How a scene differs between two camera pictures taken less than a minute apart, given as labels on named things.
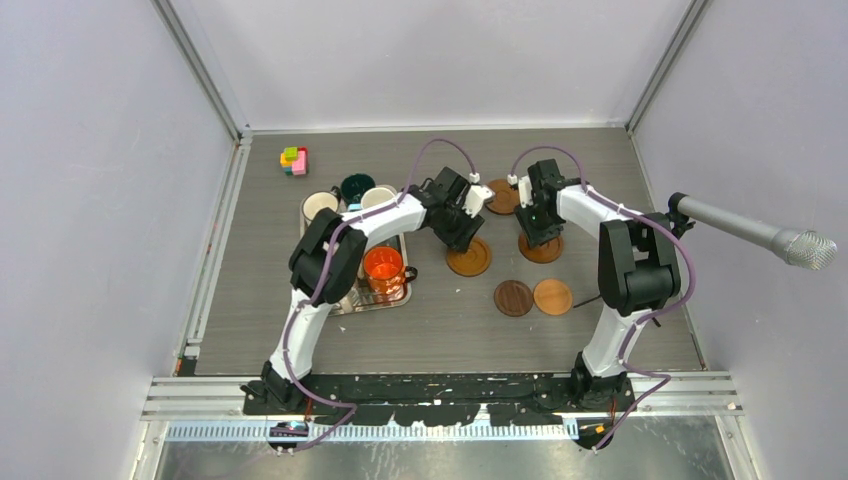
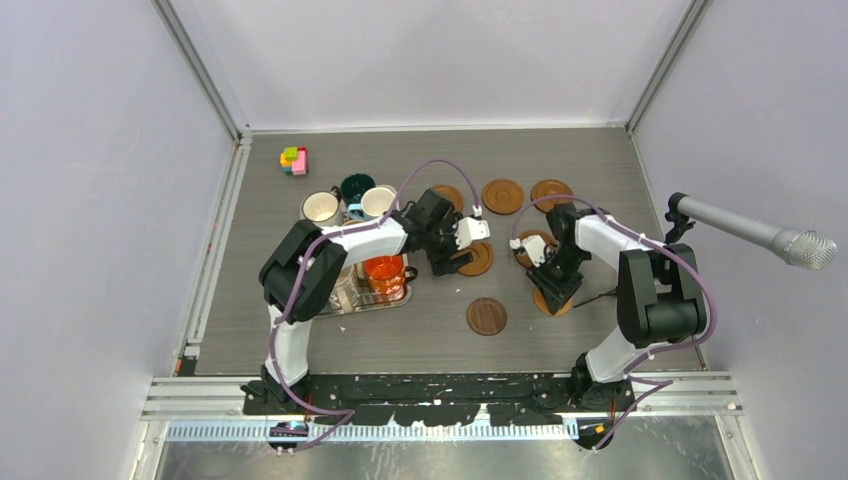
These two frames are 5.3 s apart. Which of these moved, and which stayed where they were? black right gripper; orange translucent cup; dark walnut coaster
Moved: dark walnut coaster; black right gripper
Stayed: orange translucent cup
